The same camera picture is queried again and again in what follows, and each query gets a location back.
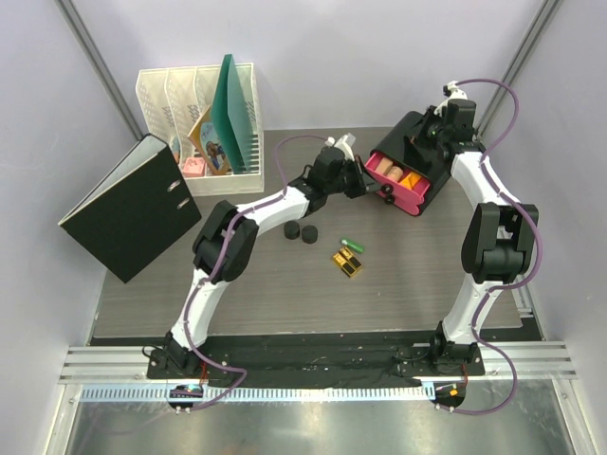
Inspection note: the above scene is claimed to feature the green lip balm tube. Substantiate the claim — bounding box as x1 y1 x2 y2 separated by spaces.
340 238 365 254

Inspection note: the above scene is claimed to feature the pink sticky note pad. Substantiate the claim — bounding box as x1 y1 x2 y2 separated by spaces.
181 156 206 178

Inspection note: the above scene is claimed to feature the pink bottom drawer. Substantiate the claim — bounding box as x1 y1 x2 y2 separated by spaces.
386 200 422 216

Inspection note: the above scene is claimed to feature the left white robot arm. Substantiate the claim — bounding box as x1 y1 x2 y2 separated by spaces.
161 146 381 378

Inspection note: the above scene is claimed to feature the gold lipstick case left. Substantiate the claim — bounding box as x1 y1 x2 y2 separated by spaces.
332 251 356 276

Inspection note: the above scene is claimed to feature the pink drawer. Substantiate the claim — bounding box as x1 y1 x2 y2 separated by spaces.
365 152 431 204
377 191 423 210
386 200 422 216

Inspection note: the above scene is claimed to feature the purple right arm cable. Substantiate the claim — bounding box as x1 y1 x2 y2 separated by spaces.
443 78 544 414

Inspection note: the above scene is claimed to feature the black drawer organizer box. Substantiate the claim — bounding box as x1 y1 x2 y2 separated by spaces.
365 108 451 216

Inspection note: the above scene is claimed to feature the green plastic folder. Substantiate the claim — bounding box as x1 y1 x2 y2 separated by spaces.
211 54 252 174

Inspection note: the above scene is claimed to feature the black ring binder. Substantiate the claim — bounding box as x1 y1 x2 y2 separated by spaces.
59 134 201 283

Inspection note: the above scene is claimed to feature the gold lipstick case right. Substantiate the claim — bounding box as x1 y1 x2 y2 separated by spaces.
340 257 362 279

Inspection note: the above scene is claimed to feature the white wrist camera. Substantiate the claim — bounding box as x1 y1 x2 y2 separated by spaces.
443 81 468 100
324 133 356 161

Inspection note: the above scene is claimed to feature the beige foundation bottle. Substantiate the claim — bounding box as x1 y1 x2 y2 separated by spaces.
376 157 394 176
386 166 404 182

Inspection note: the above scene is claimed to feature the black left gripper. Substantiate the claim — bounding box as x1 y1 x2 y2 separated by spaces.
326 156 385 200

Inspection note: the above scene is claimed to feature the pink top drawer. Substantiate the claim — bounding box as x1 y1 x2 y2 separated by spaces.
365 152 431 204

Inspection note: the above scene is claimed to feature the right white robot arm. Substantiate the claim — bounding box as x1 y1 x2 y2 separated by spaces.
404 99 539 375

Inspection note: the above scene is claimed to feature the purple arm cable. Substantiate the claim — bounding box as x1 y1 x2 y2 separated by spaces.
182 136 333 411
443 78 544 414

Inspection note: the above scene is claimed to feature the white slotted cable duct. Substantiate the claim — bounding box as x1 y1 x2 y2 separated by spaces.
80 382 435 403

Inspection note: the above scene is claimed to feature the colourful picture booklet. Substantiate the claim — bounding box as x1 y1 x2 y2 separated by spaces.
188 105 230 175

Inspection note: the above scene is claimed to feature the white magazine file rack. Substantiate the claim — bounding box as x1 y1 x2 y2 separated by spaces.
136 63 265 196

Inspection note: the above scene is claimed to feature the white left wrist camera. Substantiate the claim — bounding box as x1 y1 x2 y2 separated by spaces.
324 133 356 161

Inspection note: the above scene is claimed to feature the orange cream tube white cap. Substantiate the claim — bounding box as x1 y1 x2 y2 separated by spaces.
399 172 423 191

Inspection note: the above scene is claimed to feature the gold lipstick case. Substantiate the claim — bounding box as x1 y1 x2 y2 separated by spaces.
332 251 356 276
340 257 362 279

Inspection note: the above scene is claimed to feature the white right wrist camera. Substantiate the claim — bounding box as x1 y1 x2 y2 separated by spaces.
443 81 468 100

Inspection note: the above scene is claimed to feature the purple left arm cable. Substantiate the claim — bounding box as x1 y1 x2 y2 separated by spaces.
182 136 333 411

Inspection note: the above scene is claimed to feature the aluminium rail frame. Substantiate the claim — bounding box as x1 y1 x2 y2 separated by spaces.
46 341 598 454

